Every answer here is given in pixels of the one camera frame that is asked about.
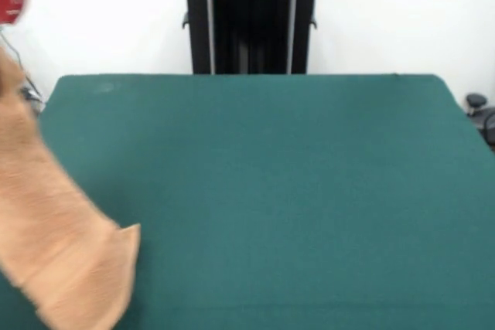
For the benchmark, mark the tan terry towel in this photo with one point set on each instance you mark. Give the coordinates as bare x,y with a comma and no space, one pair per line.
58,249

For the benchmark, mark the dark green table cloth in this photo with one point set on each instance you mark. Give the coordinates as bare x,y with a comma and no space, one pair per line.
290,210

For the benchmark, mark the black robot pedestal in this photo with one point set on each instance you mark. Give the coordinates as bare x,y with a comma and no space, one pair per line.
251,17

